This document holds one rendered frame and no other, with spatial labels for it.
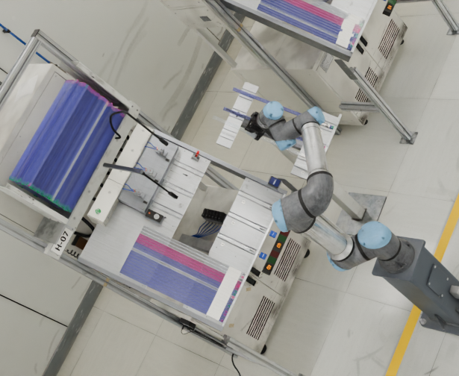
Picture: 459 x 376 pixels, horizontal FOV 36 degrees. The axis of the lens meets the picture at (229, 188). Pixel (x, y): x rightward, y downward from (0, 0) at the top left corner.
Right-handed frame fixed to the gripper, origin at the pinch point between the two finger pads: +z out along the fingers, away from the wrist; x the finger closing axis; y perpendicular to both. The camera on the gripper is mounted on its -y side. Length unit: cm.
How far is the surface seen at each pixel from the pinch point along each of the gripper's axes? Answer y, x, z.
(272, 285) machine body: -49, 44, 70
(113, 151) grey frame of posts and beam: 54, 31, 19
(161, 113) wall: 46, -58, 200
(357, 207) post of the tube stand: -72, -12, 57
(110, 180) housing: 49, 43, 21
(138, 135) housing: 47, 19, 20
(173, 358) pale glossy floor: -27, 97, 137
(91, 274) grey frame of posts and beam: 38, 83, 37
